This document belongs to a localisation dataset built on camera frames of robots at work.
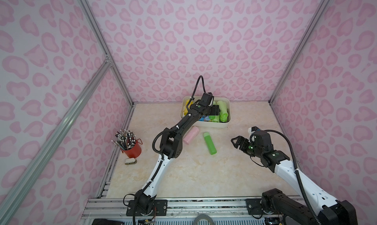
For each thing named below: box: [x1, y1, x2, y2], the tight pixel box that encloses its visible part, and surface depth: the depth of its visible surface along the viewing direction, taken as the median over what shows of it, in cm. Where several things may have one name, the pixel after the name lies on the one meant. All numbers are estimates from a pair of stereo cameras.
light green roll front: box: [208, 115, 220, 123], surface depth 102 cm
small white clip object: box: [124, 157, 138, 166], surface depth 90 cm
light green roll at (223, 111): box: [218, 100, 229, 123], surface depth 102 cm
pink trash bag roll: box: [183, 125, 200, 145], surface depth 100 cm
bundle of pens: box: [110, 128, 137, 151], surface depth 82 cm
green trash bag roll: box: [203, 132, 218, 156], surface depth 95 cm
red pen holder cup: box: [120, 138, 143, 159], surface depth 90 cm
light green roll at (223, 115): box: [216, 100, 229, 123], surface depth 102 cm
